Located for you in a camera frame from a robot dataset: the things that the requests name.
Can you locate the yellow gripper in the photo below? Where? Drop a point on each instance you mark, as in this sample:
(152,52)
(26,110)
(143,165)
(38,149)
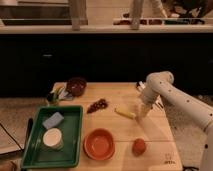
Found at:
(143,111)

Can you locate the yellow banana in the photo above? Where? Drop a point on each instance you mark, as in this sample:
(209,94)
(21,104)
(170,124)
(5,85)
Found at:
(125,113)

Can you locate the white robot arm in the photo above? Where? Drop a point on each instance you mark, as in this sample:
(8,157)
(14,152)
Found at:
(161,84)

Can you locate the orange red bowl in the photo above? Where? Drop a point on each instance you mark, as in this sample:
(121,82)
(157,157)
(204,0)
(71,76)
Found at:
(99,145)

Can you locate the dark maroon bowl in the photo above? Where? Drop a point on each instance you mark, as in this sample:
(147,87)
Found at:
(76,86)

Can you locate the orange fruit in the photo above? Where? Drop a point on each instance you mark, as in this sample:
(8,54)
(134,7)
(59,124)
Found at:
(138,147)

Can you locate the dark red grapes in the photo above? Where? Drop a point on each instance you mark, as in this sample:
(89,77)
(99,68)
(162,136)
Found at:
(98,105)

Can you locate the green and white vegetables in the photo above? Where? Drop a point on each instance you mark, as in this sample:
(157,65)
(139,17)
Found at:
(57,95)

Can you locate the blue sponge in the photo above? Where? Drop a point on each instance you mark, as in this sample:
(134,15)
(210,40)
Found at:
(53,121)

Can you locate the white cup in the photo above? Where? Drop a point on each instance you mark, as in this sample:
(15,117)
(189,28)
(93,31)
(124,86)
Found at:
(52,138)

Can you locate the green plastic tray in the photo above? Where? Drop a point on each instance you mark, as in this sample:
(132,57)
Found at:
(38,156)

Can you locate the right wooden post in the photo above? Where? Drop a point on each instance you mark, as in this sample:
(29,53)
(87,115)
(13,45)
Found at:
(135,13)

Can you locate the wooden post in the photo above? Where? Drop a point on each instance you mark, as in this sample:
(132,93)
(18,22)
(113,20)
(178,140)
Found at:
(135,13)
(77,9)

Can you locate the left wooden post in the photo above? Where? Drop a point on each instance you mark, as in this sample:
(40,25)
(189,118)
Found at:
(77,9)

